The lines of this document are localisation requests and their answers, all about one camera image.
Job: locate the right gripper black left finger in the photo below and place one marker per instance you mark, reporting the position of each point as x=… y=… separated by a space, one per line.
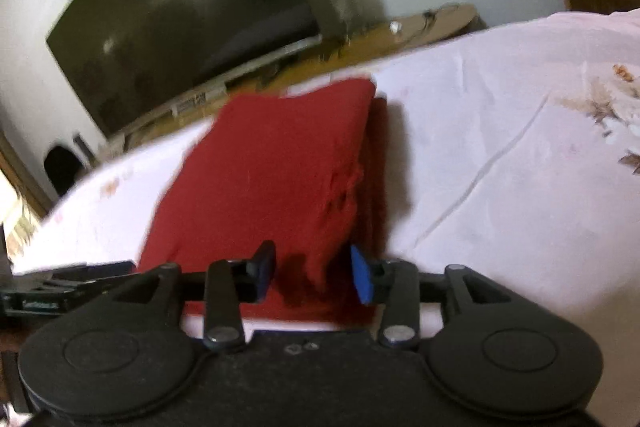
x=257 y=272

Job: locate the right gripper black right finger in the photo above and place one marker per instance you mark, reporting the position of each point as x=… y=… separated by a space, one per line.
x=372 y=278

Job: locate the red knitted garment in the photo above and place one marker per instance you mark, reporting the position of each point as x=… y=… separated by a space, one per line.
x=304 y=172

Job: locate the pink floral bed sheet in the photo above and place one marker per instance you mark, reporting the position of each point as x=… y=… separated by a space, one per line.
x=515 y=151

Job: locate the black round object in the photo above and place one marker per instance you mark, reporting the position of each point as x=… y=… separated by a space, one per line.
x=63 y=168

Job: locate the wooden TV cabinet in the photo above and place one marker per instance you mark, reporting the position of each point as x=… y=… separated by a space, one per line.
x=395 y=36

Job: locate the large black television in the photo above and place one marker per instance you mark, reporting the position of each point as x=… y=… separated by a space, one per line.
x=124 y=58

